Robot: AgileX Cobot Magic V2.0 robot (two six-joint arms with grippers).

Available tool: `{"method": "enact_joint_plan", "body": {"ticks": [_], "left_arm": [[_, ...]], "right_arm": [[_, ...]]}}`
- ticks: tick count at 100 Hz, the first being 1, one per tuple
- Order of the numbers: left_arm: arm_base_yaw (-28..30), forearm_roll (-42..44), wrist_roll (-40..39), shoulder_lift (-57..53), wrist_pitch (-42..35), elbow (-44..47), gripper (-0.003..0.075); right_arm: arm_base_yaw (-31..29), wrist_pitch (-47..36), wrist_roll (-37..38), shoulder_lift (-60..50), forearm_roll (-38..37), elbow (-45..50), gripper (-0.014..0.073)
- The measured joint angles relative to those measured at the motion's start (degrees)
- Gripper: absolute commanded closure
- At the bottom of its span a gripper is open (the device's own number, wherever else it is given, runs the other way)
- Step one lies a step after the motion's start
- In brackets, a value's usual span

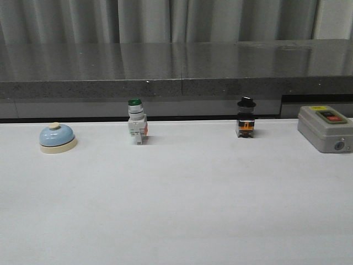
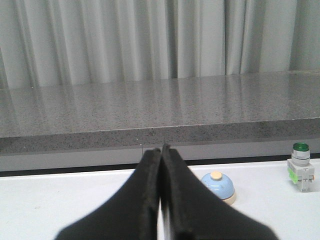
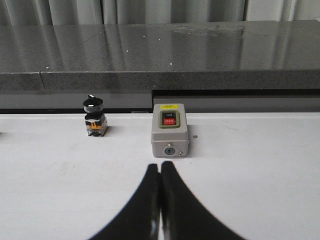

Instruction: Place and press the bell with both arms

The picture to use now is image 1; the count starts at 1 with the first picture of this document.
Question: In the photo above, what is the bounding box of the green push button switch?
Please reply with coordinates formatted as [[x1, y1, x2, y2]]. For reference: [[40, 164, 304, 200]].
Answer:
[[128, 98, 148, 145]]

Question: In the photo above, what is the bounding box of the grey start stop switch box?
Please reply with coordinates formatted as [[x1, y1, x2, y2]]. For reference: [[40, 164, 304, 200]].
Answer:
[[297, 105, 352, 153]]

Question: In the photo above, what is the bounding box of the grey stone counter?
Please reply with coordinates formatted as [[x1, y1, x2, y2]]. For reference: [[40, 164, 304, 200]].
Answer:
[[1, 40, 352, 120]]

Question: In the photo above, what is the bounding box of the black selector knob switch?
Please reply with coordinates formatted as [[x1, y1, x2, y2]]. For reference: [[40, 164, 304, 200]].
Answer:
[[236, 97, 256, 137]]

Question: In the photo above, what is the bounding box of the blue and cream call bell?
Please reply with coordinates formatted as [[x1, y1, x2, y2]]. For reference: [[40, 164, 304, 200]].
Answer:
[[39, 122, 78, 154]]

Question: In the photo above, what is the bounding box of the grey curtain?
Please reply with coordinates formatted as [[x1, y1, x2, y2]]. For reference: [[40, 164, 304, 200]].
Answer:
[[1, 1, 352, 45]]

